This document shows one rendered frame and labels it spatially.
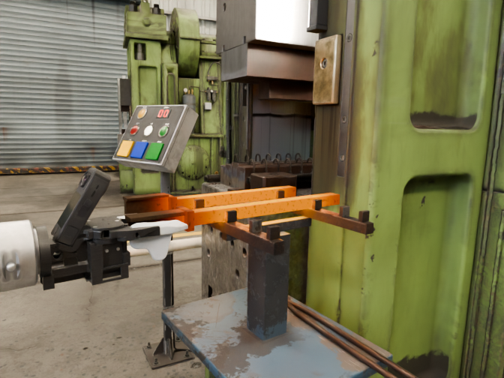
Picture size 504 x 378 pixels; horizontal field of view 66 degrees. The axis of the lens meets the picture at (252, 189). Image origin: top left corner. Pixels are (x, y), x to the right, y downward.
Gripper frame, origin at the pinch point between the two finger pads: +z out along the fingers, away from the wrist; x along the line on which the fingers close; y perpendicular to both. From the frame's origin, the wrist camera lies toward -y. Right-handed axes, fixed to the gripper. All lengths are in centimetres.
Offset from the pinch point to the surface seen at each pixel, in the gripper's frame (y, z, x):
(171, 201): -0.8, 4.0, -9.6
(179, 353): 96, 48, -102
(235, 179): 3, 43, -47
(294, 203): -0.3, 25.5, 1.4
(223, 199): 0.2, 16.1, -10.5
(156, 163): 1, 33, -90
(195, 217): -0.2, 3.4, 1.4
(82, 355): 97, 8, -128
